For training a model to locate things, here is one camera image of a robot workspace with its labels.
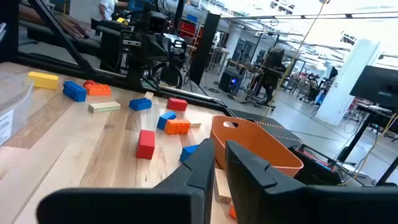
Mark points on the person's hand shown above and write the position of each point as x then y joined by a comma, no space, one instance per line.
76,29

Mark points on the clear plastic bin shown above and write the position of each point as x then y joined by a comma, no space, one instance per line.
12,93

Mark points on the large black monitor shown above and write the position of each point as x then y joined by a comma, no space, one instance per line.
373,84

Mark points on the dark grey side desk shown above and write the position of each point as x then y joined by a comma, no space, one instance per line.
37,34

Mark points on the black upright panel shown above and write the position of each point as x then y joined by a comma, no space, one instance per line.
203,49

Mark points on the large orange studded block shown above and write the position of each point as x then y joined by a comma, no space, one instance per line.
178,127
98,89

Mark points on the orange plastic bin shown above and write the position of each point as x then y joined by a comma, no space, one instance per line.
255,140

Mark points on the pale wooden block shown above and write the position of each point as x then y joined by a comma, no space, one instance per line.
104,107

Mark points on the black crate red top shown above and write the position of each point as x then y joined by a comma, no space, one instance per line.
314,174

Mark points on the natural wooden block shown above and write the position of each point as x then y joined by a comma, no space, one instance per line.
149,96
221,186

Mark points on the dark background machine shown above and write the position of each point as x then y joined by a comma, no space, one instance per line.
272,71

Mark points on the white paper label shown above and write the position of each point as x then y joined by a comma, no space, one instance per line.
5,127

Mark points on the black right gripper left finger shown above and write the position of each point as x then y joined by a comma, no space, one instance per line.
186,202

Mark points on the black computer tower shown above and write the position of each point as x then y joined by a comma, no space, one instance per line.
228,82

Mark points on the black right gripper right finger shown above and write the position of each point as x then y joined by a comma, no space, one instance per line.
264,199

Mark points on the large yellow block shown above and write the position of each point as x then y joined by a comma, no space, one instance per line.
43,81

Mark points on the black office chair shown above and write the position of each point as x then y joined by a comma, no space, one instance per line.
311,88

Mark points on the red block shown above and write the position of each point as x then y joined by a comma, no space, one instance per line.
177,104
145,144

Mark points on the white building column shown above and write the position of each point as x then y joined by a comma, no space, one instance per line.
345,87

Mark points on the person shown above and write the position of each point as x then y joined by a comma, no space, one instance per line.
107,7

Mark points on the large blue studded block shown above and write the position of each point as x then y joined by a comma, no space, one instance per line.
74,91

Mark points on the small orange-red block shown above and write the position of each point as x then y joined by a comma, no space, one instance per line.
232,212

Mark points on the red storage shelf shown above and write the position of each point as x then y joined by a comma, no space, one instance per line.
188,29

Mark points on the yellow tape tag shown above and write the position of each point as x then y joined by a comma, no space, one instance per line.
122,21

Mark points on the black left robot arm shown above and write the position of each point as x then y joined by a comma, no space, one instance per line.
136,68

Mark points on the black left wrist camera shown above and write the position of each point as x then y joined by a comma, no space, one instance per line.
157,21

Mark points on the black standing desk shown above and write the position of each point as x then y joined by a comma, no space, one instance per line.
357,137

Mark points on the person's forearm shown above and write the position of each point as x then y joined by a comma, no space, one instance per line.
34,14

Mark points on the black mat orange striped edge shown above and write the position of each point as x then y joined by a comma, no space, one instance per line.
273,130

